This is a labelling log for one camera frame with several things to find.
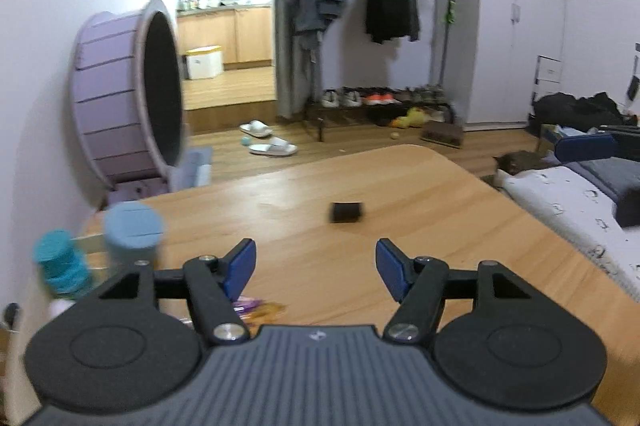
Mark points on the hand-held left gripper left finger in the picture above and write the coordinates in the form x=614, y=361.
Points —
x=240, y=266

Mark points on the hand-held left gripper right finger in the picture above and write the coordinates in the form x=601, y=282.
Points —
x=392, y=266

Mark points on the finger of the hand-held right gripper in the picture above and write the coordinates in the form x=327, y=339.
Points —
x=630, y=208
x=585, y=148

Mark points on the purple snack packet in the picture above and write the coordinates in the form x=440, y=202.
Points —
x=265, y=310

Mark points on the small black box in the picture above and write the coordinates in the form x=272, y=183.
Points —
x=346, y=212

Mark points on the toothpick jar with blue lid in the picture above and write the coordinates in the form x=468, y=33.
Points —
x=132, y=231

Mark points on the cream plastic basket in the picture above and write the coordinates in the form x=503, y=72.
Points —
x=95, y=273

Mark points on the teal plastic bottle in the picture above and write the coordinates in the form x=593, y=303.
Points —
x=57, y=256

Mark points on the white rounded object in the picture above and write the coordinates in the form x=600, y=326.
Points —
x=61, y=308

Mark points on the grey folded blanket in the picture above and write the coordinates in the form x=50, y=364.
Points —
x=605, y=178

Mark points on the black clothes pile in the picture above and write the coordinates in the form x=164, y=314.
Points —
x=575, y=108

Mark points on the white printed bedding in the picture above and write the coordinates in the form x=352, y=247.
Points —
x=560, y=206

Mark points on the tabby cat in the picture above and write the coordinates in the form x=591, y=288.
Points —
x=520, y=162

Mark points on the white drawer unit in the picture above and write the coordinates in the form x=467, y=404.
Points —
x=548, y=69

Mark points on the white slipper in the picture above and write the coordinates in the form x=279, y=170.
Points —
x=256, y=129
x=272, y=147

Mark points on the white wardrobe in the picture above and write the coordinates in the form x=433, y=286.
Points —
x=500, y=56

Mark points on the brown cardboard scratcher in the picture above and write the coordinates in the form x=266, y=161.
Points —
x=442, y=135

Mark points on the yellow duck plush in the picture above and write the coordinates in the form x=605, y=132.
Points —
x=412, y=118

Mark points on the black coat rack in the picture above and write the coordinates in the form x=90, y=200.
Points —
x=320, y=126

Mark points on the row of shoes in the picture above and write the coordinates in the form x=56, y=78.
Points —
x=350, y=97

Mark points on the green hanging item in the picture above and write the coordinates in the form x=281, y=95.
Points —
x=452, y=12

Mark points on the grey curtain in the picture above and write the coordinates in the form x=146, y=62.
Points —
x=287, y=81

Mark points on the white foam box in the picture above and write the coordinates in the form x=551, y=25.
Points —
x=204, y=63

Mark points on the purple cat wheel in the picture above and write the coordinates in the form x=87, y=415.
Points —
x=110, y=71

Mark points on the wooden kitchen cabinets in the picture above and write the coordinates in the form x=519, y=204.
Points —
x=250, y=31

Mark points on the white kitchen dishes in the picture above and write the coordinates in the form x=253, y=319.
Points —
x=205, y=1

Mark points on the grey hanging clothing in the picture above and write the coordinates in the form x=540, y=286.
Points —
x=315, y=1

